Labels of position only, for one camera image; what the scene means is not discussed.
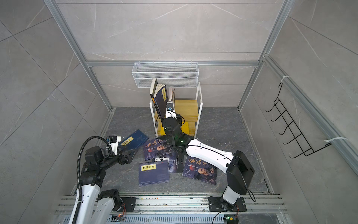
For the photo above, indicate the black white-title book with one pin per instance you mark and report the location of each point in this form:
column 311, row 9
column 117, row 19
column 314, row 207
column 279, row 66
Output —
column 175, row 161

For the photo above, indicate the white mesh wall basket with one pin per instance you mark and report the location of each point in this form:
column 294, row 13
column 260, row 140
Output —
column 172, row 74

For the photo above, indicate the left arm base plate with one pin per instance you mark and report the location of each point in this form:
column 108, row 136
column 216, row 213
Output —
column 126, row 204

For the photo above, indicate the navy book yin-yang cover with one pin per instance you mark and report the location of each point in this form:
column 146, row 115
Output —
column 163, row 95

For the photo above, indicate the yellow cartoon cover book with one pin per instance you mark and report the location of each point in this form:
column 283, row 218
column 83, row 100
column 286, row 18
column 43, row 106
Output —
column 188, row 128

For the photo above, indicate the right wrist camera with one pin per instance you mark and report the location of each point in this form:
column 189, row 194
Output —
column 170, row 106

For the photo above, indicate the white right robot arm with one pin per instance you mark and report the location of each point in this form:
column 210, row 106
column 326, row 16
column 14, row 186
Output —
column 236, row 166

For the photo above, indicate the dark portrait book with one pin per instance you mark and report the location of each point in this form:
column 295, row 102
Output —
column 199, row 169
column 156, row 147

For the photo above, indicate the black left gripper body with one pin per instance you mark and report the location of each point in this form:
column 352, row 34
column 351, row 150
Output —
column 120, row 160

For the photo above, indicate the white metal wooden shelf rack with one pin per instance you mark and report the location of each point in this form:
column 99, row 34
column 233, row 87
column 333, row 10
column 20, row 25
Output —
column 190, row 109

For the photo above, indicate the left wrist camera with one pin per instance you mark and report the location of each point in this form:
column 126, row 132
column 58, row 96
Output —
column 113, row 143

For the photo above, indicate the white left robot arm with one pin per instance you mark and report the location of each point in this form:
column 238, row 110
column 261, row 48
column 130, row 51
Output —
column 92, row 205

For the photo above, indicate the black yellow book on shelf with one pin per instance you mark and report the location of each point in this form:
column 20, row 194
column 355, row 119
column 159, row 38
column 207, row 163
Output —
column 152, row 94

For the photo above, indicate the blue book yellow label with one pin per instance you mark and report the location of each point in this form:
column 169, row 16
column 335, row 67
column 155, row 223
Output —
column 133, row 141

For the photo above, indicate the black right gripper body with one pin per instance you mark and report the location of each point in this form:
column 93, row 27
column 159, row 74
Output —
column 166, row 121

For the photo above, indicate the black wire hook rack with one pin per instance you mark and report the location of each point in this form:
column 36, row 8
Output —
column 292, row 127

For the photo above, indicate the navy yellow-label front book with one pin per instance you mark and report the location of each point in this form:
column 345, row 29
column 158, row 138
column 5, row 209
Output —
column 153, row 173

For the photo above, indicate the dark portrait book right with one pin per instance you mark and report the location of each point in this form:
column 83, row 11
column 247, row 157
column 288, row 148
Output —
column 199, row 169

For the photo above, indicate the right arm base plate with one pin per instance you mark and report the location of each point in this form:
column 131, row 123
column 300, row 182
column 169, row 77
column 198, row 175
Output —
column 218, row 204

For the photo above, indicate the dark portrait book left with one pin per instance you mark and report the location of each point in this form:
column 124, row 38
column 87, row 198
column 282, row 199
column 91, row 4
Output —
column 156, row 147

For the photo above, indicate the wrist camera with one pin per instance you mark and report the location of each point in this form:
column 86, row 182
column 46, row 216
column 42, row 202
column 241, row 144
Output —
column 170, row 106
column 113, row 143

